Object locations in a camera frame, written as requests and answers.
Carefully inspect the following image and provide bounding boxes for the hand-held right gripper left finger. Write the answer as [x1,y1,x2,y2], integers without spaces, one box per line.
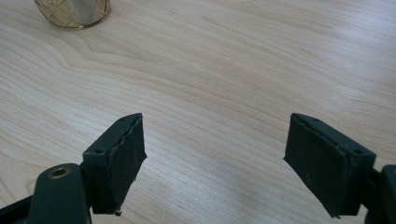
[81,112,148,216]

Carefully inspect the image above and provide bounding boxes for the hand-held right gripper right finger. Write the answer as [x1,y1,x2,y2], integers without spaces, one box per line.
[283,112,377,218]

